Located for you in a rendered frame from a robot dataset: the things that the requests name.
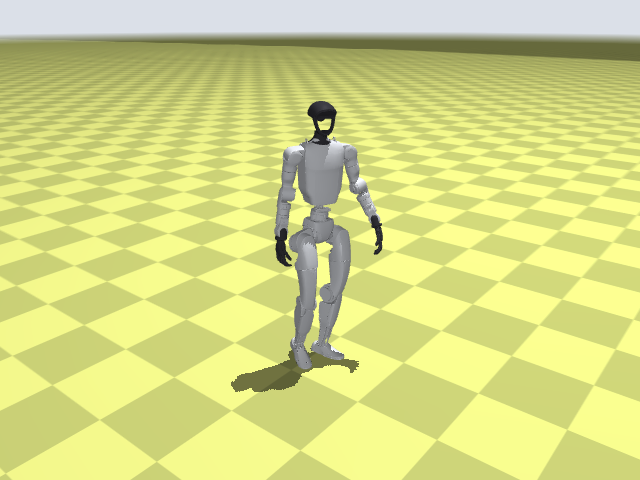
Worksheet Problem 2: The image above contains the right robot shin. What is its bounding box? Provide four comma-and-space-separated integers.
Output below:
294, 296, 314, 349

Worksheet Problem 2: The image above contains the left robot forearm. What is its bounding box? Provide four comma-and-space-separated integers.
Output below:
356, 179, 380, 224

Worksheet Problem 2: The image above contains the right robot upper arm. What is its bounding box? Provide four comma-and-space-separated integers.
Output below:
281, 145, 305, 202

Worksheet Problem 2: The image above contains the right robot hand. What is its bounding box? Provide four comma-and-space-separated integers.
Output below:
275, 228, 292, 267

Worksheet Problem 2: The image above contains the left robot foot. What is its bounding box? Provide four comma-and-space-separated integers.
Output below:
311, 340, 344, 360

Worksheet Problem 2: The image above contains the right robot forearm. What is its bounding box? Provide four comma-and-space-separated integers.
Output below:
274, 187, 291, 237

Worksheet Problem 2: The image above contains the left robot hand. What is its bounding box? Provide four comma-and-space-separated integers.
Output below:
371, 215, 383, 255

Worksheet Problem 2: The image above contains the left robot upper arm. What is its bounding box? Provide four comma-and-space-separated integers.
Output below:
341, 143, 367, 194

